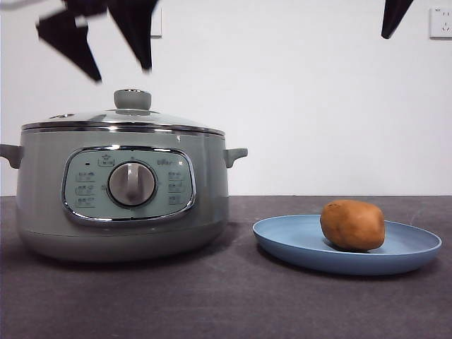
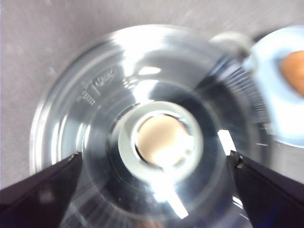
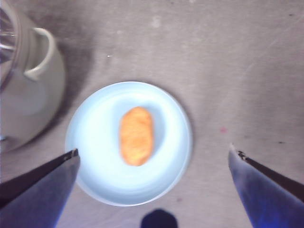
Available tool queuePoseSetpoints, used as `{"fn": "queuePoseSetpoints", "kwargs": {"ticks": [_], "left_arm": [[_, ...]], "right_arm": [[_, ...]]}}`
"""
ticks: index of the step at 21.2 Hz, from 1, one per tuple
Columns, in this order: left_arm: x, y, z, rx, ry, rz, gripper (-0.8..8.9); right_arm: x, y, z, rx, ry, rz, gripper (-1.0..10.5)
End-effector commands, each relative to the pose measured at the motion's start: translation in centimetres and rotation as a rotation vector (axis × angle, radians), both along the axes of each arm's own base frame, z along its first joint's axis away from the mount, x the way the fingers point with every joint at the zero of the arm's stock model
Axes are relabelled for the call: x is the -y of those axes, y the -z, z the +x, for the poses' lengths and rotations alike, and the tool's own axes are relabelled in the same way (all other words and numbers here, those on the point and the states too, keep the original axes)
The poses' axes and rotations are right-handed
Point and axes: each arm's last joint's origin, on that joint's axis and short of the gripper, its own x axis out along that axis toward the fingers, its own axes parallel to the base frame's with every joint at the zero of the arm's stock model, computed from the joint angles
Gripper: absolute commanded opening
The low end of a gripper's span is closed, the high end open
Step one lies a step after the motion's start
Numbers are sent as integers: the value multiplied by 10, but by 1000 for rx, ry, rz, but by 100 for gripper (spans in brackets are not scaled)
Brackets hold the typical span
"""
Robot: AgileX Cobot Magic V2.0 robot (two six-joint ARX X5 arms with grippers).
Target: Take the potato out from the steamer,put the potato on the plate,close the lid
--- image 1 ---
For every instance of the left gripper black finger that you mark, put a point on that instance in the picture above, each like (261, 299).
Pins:
(67, 35)
(136, 24)

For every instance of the white wall socket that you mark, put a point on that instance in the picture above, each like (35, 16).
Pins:
(157, 24)
(441, 23)

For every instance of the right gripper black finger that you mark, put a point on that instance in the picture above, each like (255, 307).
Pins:
(393, 16)

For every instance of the brown potato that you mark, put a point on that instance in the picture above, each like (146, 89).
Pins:
(353, 226)

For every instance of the pale green electric steamer pot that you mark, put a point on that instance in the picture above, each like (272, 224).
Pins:
(42, 197)

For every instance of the blue round plate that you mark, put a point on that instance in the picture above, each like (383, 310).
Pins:
(293, 243)

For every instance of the glass lid with green knob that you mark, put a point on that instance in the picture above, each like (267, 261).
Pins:
(132, 99)

